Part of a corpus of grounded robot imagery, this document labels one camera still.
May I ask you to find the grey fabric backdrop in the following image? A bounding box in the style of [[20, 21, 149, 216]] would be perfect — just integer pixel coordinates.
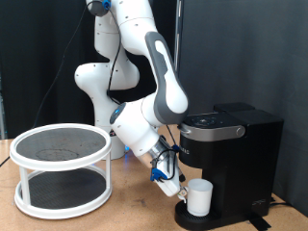
[[172, 0, 308, 218]]

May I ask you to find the white mug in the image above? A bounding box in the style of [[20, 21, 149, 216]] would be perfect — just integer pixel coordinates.
[[186, 178, 214, 218]]

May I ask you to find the black curtain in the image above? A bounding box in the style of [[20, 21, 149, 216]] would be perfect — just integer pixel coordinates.
[[0, 0, 177, 140]]

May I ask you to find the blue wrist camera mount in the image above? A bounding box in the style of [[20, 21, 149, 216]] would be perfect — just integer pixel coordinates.
[[149, 167, 168, 183]]

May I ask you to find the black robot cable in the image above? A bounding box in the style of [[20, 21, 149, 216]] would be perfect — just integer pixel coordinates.
[[0, 0, 186, 182]]

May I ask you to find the black power cord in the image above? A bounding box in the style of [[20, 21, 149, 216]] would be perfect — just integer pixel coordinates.
[[269, 195, 293, 209]]

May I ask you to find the metal frame post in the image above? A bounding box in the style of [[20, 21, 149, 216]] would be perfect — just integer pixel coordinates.
[[0, 75, 7, 141], [172, 0, 185, 83]]

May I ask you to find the Keurig water reservoir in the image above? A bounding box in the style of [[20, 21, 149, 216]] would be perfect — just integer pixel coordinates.
[[212, 102, 256, 114]]

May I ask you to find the black Keurig coffee machine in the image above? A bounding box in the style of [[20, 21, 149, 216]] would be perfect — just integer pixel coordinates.
[[174, 104, 285, 231]]

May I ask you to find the white two-tier turntable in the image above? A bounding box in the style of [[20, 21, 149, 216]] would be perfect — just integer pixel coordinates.
[[9, 122, 114, 220]]

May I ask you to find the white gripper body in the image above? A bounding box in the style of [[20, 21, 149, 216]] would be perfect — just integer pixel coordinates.
[[150, 153, 183, 198]]

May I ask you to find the black tape strip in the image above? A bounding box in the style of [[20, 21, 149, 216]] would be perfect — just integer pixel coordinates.
[[246, 213, 272, 231]]

